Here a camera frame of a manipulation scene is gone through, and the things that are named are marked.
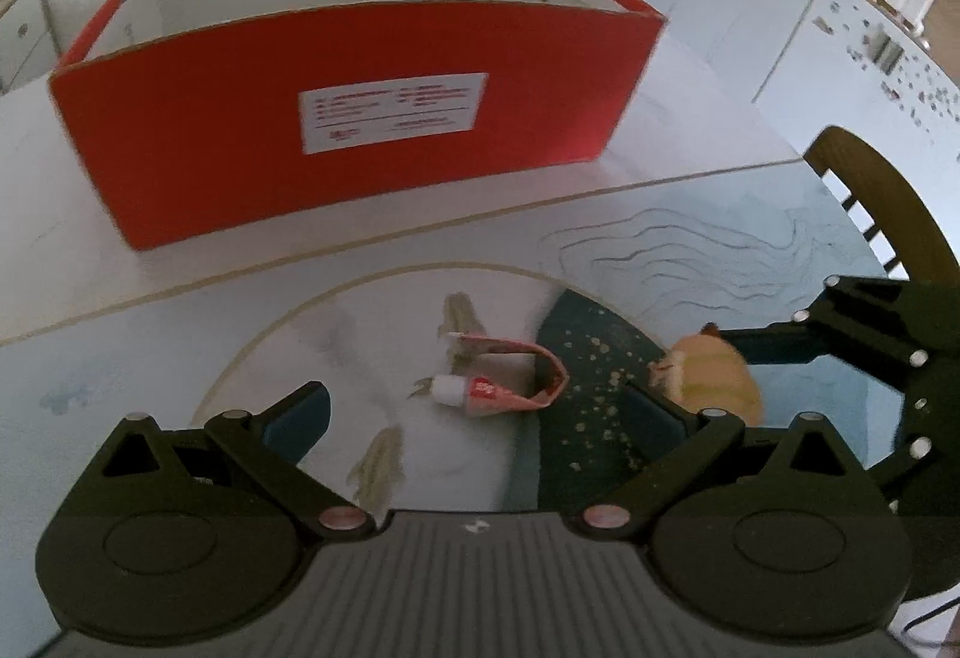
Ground orange plush toy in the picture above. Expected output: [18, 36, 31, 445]
[647, 323, 765, 427]

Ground red cardboard box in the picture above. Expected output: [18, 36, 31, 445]
[49, 0, 665, 250]

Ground wooden chair right side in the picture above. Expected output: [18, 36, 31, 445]
[804, 125, 958, 286]

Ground white wall cabinet unit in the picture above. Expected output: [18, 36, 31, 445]
[646, 0, 958, 146]

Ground white sideboard cabinet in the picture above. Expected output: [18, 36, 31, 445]
[0, 0, 60, 94]

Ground pink tube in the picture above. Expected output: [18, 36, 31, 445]
[427, 333, 569, 417]

